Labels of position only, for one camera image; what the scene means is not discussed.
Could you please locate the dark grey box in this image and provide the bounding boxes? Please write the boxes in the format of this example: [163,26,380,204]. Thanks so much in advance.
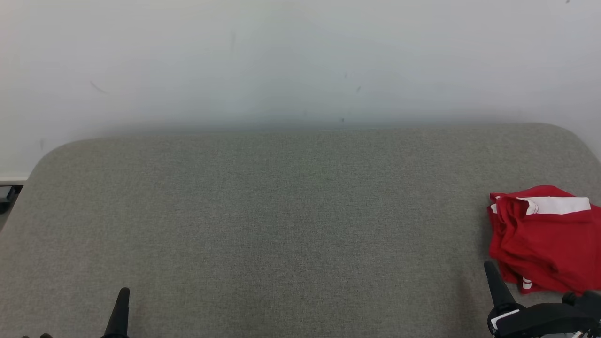
[0,185,23,214]

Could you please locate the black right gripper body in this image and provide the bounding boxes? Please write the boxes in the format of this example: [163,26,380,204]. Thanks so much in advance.
[487,300,601,338]

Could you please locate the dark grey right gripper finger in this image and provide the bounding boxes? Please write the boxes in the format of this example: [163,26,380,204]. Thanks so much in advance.
[484,261,519,315]

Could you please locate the red shorts with white stripe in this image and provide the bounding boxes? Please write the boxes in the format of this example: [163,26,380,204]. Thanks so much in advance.
[487,185,601,273]

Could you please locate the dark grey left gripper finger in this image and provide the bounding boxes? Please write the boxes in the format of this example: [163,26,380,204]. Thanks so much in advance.
[101,287,131,338]

